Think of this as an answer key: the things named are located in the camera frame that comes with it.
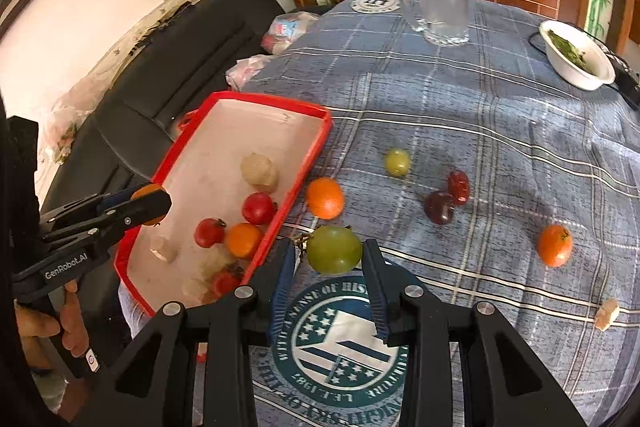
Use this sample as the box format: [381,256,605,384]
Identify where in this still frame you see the black sofa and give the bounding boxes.
[39,0,321,208]

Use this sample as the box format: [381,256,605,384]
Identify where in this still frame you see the blue plaid blanket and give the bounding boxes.
[117,0,640,427]

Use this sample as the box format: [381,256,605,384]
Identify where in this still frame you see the white bowl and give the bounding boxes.
[540,20,616,90]

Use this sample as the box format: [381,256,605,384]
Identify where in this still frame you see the small orange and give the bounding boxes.
[131,183,168,227]
[306,177,345,220]

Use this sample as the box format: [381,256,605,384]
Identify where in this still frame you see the red blue plastic bag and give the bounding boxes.
[262,11,321,56]

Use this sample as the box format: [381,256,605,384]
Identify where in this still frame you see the clear plastic bag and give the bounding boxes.
[47,79,103,164]

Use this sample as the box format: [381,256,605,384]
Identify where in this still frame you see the red plum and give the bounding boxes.
[447,170,471,206]

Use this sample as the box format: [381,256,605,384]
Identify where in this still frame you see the red tomato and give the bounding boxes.
[194,218,227,248]
[242,192,277,226]
[210,271,243,299]

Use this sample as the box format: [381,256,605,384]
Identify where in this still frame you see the red plastic tray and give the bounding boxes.
[114,91,333,318]

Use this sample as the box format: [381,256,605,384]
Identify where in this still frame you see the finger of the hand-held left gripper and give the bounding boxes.
[39,191,138,231]
[42,189,173,258]

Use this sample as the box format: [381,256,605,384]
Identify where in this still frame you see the black power adapter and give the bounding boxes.
[614,56,640,108]

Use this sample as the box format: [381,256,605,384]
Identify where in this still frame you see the dark purple plum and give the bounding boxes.
[424,191,456,226]

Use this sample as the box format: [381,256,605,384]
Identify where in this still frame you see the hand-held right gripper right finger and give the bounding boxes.
[361,239,587,427]

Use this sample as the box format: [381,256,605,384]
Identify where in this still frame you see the large green grape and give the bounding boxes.
[292,226,363,275]

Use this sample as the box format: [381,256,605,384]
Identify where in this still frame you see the person's left hand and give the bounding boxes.
[15,279,92,373]

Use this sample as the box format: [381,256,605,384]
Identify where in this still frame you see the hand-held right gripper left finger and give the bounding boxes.
[75,238,297,427]

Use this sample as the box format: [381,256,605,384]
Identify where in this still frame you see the green leaves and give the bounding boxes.
[549,31,590,70]

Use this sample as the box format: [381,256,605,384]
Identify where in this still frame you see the small green grape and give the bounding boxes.
[384,149,412,178]

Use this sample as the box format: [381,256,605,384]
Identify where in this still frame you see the pink white plastic bag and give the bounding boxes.
[225,54,274,88]

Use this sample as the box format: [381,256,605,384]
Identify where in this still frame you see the large orange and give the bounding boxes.
[537,224,573,268]
[226,223,265,259]

